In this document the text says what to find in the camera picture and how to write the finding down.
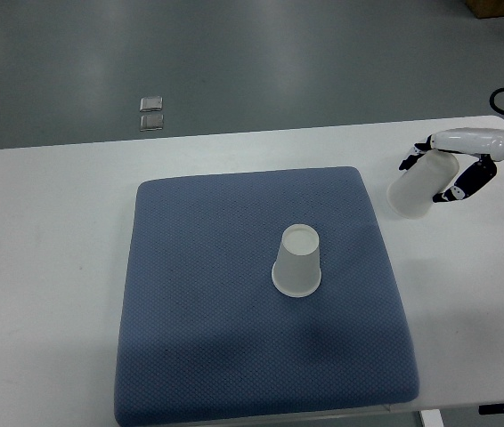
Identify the metal floor plate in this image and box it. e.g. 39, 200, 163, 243
140, 95, 163, 112
140, 114, 164, 132

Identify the white paper cup on cushion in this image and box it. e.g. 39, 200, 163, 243
272, 223, 321, 298

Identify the brown cardboard box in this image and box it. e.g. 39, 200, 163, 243
465, 0, 504, 19

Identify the lower metal floor plate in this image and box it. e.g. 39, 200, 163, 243
140, 114, 164, 132

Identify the blue textured cushion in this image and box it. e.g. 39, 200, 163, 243
114, 166, 419, 426

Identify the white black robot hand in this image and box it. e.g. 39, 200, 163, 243
399, 128, 504, 203

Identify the upper metal floor plate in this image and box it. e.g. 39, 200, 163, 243
140, 95, 163, 112

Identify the white table leg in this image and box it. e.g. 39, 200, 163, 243
419, 409, 444, 427

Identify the white paper cup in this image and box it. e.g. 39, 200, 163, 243
386, 149, 459, 219
272, 223, 321, 298

